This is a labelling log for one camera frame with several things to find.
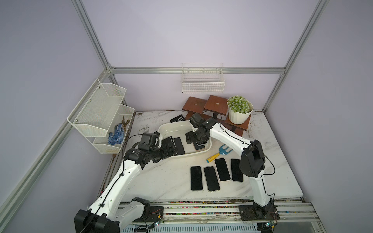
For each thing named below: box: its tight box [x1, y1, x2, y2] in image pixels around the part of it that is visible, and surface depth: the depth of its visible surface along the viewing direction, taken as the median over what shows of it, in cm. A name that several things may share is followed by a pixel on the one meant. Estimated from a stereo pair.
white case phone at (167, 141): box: [161, 136, 177, 148], surface depth 103 cm
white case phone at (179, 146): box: [173, 136, 186, 156], surface depth 101 cm
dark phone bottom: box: [193, 141, 205, 150], surface depth 100 cm
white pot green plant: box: [226, 95, 254, 125], surface depth 85 cm
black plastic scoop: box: [169, 114, 186, 123], surface depth 117 cm
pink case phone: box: [203, 166, 221, 193], surface depth 87 cm
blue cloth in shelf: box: [107, 123, 125, 146], surface depth 90 cm
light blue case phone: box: [214, 158, 231, 182], surface depth 90 cm
